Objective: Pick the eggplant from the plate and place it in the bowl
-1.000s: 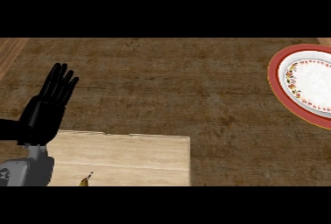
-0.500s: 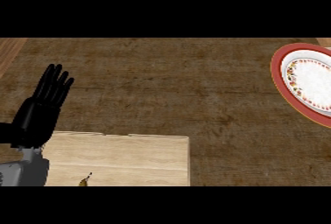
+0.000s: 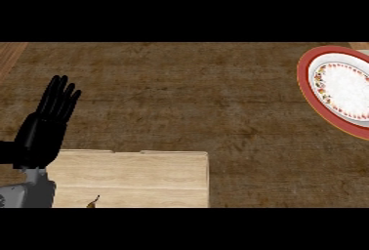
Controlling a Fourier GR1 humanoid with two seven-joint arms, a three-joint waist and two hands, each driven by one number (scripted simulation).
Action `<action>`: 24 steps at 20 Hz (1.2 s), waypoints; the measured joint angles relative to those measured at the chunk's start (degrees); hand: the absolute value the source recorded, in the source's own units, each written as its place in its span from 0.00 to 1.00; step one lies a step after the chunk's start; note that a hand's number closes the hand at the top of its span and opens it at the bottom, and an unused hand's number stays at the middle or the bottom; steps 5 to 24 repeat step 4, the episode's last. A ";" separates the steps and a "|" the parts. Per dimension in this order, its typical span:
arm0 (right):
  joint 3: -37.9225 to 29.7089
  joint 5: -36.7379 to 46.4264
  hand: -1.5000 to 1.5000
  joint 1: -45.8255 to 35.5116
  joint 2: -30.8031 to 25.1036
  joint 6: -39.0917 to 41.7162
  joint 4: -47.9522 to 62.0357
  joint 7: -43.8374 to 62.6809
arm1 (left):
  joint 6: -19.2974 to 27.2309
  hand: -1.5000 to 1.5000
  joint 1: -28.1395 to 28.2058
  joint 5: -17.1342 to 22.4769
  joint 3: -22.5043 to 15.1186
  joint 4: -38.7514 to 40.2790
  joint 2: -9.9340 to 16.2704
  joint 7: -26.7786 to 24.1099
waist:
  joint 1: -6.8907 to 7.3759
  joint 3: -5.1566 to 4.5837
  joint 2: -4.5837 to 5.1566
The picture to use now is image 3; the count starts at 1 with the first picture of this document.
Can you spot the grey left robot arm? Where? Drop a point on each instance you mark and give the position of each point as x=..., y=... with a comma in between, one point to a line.
x=35, y=192

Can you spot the pale wooden cutting board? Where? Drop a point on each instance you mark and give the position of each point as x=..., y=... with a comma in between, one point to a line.
x=143, y=175

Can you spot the eggplant with brown stem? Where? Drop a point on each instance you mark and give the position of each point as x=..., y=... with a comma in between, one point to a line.
x=91, y=203

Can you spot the brown textured placemat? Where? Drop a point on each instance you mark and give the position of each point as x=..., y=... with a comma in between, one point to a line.
x=192, y=97

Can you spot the red-rimmed white floral bowl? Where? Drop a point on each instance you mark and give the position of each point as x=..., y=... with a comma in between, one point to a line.
x=342, y=88

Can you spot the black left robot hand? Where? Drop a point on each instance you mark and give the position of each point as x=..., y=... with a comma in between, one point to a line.
x=40, y=136

